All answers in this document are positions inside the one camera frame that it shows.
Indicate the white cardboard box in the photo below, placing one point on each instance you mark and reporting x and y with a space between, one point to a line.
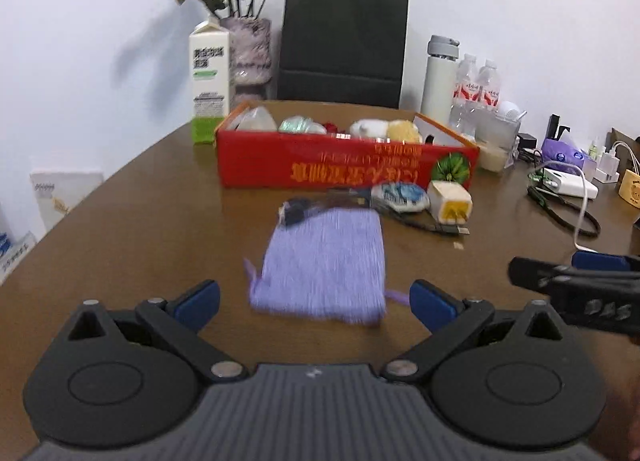
65 196

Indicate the small spray bottle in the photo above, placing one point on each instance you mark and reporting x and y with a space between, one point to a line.
594 150

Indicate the red artificial rose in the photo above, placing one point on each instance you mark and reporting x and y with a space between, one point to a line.
331 127

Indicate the white thermos bottle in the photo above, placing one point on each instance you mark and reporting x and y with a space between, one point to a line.
439 86

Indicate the white round speaker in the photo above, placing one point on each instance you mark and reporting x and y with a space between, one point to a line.
510 112

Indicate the red cardboard box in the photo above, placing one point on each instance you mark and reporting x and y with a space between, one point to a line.
325 161

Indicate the blue white wrapped packet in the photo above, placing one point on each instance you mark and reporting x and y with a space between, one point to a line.
400 197

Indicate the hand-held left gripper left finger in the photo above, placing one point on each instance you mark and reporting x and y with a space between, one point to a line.
200 303

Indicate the yellow and white plush toy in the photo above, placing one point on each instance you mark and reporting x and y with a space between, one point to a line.
380 130

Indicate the brown cardboard box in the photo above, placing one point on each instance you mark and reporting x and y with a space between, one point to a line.
627 138

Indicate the white printed package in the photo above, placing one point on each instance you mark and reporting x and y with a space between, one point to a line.
15 256

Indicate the frosted plastic container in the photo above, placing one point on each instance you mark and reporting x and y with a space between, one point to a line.
257 120

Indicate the clear water bottle red label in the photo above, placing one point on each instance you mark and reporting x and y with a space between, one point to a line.
489 86
465 91

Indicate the white milk carton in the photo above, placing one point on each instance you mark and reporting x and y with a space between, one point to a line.
210 86

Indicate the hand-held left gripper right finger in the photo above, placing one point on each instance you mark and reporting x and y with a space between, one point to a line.
430 306

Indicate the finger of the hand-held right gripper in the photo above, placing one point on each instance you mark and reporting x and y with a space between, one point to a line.
600 261
535 273

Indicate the white power bank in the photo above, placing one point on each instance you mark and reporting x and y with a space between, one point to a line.
570 185

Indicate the black upright stand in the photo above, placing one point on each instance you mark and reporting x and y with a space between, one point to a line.
553 127

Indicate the purple tissue pack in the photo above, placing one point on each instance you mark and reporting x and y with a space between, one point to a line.
567 151

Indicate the white charging dock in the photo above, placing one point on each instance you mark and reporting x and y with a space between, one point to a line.
610 166

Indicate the brown wooden desk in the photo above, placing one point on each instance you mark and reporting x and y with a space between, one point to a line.
150 241

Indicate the black power adapter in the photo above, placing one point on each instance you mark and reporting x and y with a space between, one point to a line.
527 141

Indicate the white charger plug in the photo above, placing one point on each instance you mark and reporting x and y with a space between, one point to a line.
450 201

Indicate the purple glass vase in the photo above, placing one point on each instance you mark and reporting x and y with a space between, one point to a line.
250 56

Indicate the black paper bag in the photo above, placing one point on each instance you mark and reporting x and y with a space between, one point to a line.
345 41

